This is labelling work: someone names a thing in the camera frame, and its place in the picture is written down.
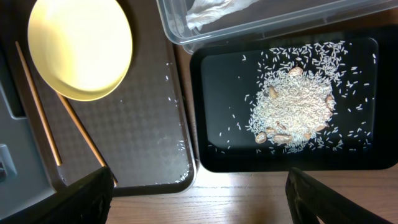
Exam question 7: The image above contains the black waste tray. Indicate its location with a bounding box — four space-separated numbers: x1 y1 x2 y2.
190 25 397 172

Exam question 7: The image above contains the clear plastic waste bin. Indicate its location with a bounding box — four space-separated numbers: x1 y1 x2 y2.
157 0 397 54

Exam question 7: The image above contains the dark brown serving tray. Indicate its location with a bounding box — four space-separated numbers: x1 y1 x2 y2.
1 0 196 197

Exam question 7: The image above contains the yellow plate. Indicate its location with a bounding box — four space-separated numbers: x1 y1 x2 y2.
27 0 133 101

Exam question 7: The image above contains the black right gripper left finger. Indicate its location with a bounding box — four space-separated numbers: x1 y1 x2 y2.
1 167 114 224

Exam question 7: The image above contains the rice food scraps pile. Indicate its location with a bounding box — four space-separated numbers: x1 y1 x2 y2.
206 40 377 155

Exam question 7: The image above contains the grey plastic dish rack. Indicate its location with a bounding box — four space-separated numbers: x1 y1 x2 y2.
1 50 55 219

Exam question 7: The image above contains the wooden chopstick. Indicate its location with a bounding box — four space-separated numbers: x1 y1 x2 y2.
15 41 62 166
57 93 109 167

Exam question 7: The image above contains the white napkin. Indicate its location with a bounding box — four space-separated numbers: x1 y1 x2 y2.
185 0 258 30

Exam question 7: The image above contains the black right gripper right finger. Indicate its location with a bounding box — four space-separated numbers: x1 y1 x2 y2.
285 167 389 224

